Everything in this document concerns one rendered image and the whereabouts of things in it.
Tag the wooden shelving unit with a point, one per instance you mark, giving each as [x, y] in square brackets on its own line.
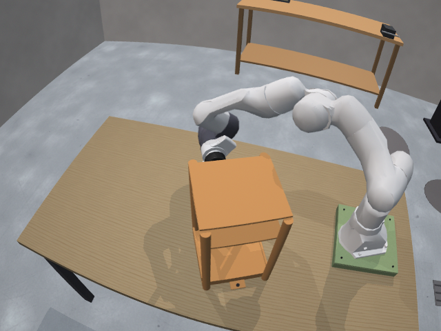
[244, 192]

